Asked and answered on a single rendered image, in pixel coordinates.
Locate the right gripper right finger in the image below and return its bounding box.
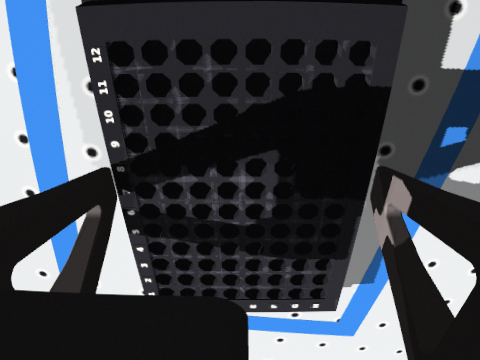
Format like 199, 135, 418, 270
370, 166, 480, 360

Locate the grey perforated metal base plate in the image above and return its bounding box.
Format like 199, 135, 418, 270
0, 0, 480, 360

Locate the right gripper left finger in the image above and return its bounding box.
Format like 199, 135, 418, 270
0, 167, 117, 293

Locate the blue tape outline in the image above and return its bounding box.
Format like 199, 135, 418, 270
5, 0, 480, 336

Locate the black well plate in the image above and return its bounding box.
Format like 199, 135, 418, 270
75, 0, 408, 312

